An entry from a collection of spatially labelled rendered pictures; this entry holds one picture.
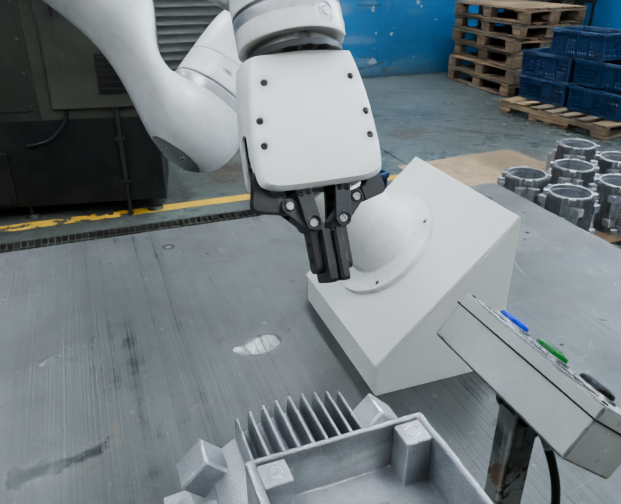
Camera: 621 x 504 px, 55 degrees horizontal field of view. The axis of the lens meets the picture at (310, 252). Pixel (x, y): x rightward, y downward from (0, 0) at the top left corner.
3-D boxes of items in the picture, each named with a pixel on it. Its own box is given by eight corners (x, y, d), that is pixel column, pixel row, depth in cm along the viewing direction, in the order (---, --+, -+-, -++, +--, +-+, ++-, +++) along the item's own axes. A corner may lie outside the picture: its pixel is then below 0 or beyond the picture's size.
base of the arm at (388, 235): (320, 270, 105) (246, 209, 95) (386, 186, 105) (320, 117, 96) (378, 312, 89) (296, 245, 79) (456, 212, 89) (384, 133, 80)
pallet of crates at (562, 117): (664, 128, 521) (690, 34, 486) (603, 141, 487) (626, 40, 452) (554, 102, 616) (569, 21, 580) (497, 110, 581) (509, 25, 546)
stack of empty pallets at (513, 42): (574, 93, 656) (591, 5, 616) (509, 99, 629) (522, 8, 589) (503, 73, 761) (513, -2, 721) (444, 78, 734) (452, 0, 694)
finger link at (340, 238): (350, 192, 48) (365, 274, 48) (313, 198, 47) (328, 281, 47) (365, 185, 45) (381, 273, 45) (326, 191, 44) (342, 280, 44)
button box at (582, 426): (608, 482, 46) (654, 430, 45) (561, 460, 42) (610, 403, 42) (477, 357, 60) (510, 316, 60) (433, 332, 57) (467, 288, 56)
